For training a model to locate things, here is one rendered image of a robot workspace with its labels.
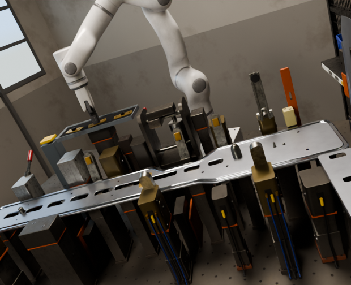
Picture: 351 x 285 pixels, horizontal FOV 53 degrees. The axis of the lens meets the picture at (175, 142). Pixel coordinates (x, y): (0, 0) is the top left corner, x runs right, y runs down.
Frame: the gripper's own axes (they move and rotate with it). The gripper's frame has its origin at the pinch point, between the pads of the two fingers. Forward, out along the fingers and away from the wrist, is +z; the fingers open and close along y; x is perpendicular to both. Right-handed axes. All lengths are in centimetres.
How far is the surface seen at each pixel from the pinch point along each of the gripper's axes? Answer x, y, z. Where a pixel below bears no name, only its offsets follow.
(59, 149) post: -21.7, -7.1, 8.6
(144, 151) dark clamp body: 13.9, 23.1, 14.3
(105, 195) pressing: -5.2, 36.9, 18.4
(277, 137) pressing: 58, 49, 18
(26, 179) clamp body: -37.8, 3.4, 12.4
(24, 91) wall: -79, -242, 5
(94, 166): -6.6, 18.9, 13.4
